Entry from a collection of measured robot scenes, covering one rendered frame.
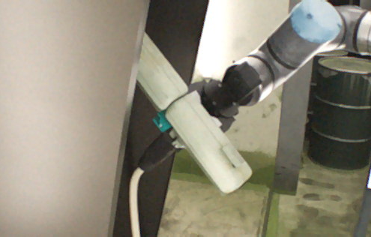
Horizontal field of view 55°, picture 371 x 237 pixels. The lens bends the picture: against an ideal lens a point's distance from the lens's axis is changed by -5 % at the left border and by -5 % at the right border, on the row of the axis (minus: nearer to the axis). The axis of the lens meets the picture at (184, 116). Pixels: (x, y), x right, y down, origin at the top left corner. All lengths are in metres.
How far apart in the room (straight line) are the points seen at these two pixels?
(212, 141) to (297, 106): 2.14
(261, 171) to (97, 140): 2.48
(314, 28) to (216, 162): 0.31
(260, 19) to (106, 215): 2.17
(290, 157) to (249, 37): 0.91
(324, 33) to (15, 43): 0.50
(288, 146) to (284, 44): 2.07
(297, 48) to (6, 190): 0.54
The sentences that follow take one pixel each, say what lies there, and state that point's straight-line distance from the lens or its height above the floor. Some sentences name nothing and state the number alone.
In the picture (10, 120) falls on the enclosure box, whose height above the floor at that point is 1.38.
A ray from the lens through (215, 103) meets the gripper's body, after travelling 0.63.
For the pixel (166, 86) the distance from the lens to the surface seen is 0.55.
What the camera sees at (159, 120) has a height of 1.33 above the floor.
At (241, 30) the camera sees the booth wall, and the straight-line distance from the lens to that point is 2.58.
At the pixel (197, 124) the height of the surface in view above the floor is 1.34.
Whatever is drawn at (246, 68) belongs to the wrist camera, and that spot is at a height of 1.41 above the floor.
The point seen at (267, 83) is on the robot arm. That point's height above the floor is 1.35.
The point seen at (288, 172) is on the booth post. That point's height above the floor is 0.20.
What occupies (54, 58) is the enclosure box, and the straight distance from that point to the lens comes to 0.44.
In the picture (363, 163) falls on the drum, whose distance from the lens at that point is 3.49.
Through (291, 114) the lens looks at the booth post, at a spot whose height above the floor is 0.65.
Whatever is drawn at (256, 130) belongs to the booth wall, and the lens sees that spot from 2.74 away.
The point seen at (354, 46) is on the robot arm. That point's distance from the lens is 0.82.
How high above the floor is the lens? 1.54
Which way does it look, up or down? 21 degrees down
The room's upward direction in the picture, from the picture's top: straight up
